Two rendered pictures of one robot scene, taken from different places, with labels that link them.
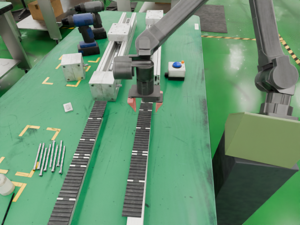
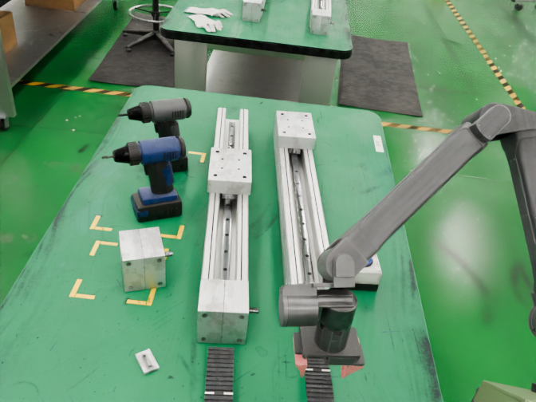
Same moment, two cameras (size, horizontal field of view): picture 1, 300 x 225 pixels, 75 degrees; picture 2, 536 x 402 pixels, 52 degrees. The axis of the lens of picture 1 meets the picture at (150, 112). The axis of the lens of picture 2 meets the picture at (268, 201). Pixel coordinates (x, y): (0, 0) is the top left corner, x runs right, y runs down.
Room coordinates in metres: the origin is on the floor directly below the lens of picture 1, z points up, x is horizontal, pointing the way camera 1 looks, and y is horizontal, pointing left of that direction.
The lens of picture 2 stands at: (-0.08, 0.25, 1.69)
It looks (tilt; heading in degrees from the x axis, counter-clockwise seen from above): 36 degrees down; 351
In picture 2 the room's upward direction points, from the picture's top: 7 degrees clockwise
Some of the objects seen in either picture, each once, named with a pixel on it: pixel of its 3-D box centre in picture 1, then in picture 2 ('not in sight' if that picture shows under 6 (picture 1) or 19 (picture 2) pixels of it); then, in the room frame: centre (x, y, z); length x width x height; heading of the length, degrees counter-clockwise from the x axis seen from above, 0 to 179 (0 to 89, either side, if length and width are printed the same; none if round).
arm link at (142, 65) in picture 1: (143, 70); (334, 309); (0.54, 0.02, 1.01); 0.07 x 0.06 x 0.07; 91
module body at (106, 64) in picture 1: (121, 42); (229, 189); (1.14, 0.17, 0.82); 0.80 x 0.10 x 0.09; 177
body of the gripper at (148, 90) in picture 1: (145, 85); (332, 333); (0.54, 0.02, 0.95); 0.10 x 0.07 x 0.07; 88
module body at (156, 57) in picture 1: (152, 43); (297, 194); (1.13, -0.02, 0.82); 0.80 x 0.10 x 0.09; 177
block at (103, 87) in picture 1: (107, 86); (228, 311); (0.70, 0.19, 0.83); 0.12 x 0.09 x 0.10; 87
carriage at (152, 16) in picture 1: (154, 19); (293, 133); (1.38, -0.03, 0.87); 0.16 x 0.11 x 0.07; 177
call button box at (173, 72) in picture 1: (174, 70); (356, 269); (0.85, -0.12, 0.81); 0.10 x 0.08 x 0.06; 87
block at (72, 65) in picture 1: (76, 66); (147, 258); (0.86, 0.36, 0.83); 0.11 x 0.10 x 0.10; 102
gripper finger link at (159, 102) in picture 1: (152, 102); (339, 359); (0.54, -0.01, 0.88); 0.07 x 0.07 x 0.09; 88
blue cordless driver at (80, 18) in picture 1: (80, 35); (144, 179); (1.08, 0.39, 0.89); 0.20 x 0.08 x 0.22; 109
